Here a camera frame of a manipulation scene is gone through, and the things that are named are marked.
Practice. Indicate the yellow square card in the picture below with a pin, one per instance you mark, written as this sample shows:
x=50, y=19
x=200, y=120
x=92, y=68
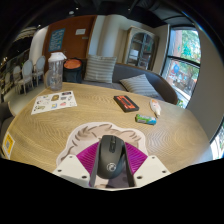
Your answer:
x=8, y=145

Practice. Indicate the black box with orange print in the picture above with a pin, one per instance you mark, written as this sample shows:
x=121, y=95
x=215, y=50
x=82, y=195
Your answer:
x=126, y=103

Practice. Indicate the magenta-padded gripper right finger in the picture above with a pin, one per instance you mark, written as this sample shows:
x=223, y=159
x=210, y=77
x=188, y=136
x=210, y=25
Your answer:
x=150, y=168

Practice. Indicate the arched wooden glass cabinet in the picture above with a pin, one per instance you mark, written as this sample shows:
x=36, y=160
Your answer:
x=140, y=48

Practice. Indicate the group of white dining chairs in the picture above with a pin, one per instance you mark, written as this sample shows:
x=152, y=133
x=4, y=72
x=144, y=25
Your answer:
x=26, y=73

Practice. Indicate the blue wall poster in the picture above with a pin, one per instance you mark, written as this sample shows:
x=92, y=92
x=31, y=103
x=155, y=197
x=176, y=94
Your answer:
x=57, y=40

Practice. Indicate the cat-shaped beige mouse pad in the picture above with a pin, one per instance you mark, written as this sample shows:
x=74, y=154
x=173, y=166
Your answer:
x=90, y=133

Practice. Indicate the white sticker sheet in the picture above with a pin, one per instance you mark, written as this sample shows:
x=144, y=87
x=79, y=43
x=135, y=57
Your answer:
x=54, y=101

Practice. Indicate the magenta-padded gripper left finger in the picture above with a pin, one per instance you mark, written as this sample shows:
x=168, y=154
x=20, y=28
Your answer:
x=71, y=168

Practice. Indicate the flat-lying striped cushion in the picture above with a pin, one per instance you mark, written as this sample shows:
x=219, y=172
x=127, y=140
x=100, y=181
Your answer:
x=139, y=86

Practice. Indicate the grey sofa with wooden frame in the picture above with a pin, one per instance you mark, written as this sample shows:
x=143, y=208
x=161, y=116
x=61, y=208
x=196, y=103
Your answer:
x=160, y=83

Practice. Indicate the small white wall sign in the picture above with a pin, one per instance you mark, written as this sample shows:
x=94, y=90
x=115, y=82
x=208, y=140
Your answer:
x=80, y=31

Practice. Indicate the small white spray bottle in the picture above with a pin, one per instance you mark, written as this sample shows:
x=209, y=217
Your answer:
x=155, y=107

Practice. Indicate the black bag with orange top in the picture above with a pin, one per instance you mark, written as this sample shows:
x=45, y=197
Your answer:
x=72, y=71

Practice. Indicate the green tissue packet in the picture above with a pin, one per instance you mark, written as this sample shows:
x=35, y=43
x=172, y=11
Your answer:
x=146, y=119

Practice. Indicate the black computer mouse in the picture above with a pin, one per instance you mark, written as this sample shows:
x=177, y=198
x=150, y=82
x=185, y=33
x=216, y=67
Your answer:
x=111, y=156

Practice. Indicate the upright striped cushion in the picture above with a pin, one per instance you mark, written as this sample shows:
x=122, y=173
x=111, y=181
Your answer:
x=100, y=69

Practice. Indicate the clear shaker bottle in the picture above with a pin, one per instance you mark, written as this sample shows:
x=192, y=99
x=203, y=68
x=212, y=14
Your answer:
x=56, y=73

